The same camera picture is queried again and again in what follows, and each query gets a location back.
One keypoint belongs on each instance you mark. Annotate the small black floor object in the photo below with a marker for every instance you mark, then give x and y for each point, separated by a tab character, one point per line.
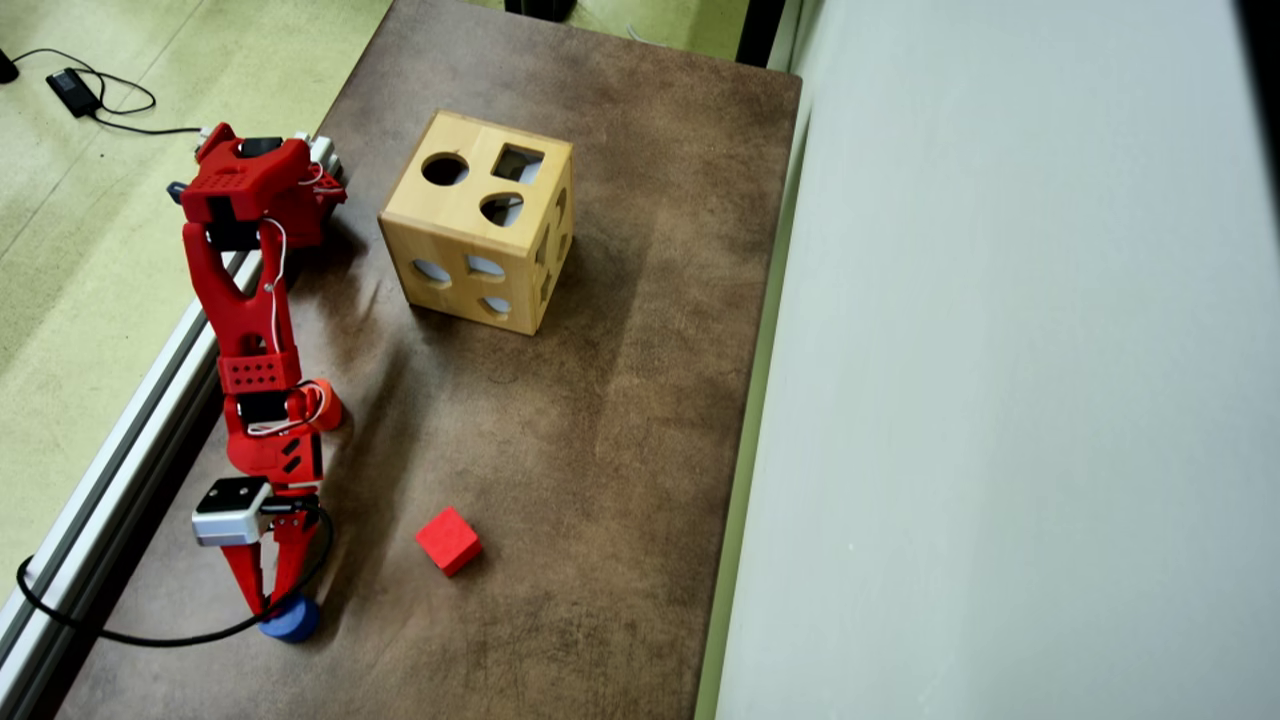
7	68

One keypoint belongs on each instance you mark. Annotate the aluminium profile rail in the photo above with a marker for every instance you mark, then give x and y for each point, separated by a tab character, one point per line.
110	480

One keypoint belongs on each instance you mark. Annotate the dark vertical post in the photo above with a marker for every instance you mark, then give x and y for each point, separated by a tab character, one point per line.
760	30

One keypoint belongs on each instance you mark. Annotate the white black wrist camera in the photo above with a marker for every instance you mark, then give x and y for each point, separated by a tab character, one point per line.
225	510

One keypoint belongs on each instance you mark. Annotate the black power adapter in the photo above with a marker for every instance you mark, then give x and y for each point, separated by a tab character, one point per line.
73	90

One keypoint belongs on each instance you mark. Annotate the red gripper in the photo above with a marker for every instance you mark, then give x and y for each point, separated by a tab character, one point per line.
284	532

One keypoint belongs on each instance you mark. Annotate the black object at table end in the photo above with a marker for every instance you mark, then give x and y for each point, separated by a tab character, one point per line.
540	8

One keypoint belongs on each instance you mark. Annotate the red cube block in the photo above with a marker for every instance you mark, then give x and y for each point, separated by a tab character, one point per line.
448	540

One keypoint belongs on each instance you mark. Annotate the red robot arm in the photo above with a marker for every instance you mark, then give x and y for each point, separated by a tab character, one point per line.
245	320

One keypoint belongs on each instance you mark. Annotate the wooden shape sorter box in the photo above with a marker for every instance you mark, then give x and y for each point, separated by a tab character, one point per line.
470	240

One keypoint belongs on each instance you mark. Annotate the blue cylinder block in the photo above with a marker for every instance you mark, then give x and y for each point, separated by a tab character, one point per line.
295	622

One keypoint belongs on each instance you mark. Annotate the orange red rounded block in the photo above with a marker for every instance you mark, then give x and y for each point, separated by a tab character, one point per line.
333	410

